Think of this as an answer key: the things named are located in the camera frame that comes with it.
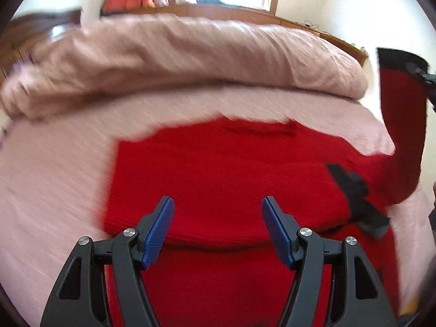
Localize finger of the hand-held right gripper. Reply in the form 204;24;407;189
407;62;436;104

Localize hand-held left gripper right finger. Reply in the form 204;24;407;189
262;196;398;327

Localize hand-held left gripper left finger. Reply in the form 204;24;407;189
40;196;175;327

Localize red knit sweater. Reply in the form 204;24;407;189
102;48;428;327

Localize pink floral bed sheet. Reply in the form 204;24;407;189
0;85;433;327

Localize pink floral duvet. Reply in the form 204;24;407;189
0;14;370;121

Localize dark wooden headboard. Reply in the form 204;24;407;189
0;8;82;79

